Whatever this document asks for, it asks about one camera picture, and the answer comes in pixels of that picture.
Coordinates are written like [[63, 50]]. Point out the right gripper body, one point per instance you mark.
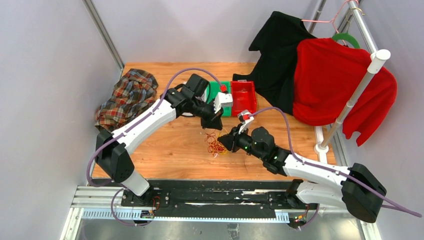
[[242, 140]]

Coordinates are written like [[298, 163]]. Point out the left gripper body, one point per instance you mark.
[[208, 115]]

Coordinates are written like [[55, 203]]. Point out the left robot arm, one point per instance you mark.
[[113, 149]]

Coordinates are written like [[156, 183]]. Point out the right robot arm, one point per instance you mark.
[[353, 188]]

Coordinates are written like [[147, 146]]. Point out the white plastic bin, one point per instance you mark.
[[204, 98]]

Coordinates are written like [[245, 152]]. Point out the green plastic bin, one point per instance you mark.
[[213, 92]]

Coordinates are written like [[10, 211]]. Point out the red plastic bin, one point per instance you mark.
[[244, 97]]

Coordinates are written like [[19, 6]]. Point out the plaid flannel shirt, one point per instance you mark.
[[132, 95]]

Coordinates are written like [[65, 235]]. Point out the black shirt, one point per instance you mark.
[[273, 74]]

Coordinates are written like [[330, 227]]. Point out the red sweater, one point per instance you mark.
[[326, 76]]

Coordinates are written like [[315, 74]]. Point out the green hanger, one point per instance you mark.
[[344, 36]]

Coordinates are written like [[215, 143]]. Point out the pink hanger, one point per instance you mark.
[[329, 12]]

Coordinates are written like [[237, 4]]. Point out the white clothes rack pole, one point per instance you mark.
[[378, 59]]

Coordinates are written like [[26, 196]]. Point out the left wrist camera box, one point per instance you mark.
[[222, 100]]

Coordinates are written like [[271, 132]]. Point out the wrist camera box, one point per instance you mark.
[[245, 117], [222, 100]]

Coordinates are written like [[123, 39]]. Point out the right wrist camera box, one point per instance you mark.
[[245, 117]]

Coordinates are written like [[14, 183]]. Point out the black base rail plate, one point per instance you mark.
[[231, 199]]

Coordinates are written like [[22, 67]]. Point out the aluminium frame post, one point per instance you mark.
[[97, 20]]

